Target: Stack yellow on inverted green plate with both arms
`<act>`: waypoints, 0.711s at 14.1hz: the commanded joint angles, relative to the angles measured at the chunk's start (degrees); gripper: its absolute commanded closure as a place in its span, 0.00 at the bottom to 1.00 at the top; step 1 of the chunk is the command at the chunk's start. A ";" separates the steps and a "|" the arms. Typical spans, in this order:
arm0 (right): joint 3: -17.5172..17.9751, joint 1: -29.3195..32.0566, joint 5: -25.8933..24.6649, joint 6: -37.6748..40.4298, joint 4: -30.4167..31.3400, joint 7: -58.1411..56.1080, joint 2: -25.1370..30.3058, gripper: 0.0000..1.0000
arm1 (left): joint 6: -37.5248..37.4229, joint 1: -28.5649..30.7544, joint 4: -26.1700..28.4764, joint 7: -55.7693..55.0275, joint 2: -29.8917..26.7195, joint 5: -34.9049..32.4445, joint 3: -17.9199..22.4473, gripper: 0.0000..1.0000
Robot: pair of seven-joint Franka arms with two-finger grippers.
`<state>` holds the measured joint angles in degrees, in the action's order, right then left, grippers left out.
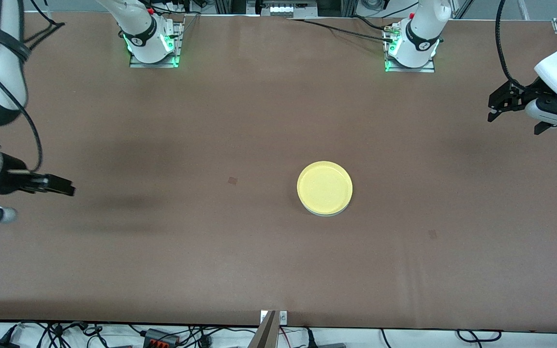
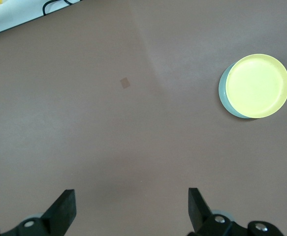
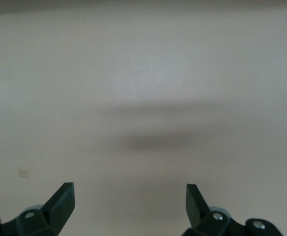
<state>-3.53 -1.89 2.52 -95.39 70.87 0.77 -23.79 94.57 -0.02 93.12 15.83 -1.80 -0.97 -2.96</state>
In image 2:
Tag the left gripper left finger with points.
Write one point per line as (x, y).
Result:
(57, 216)

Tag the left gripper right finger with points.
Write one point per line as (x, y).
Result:
(200, 214)

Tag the light green plate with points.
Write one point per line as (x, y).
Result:
(222, 96)

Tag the yellow plate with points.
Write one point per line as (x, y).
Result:
(257, 86)

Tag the brown tape patch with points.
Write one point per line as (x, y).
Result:
(125, 83)

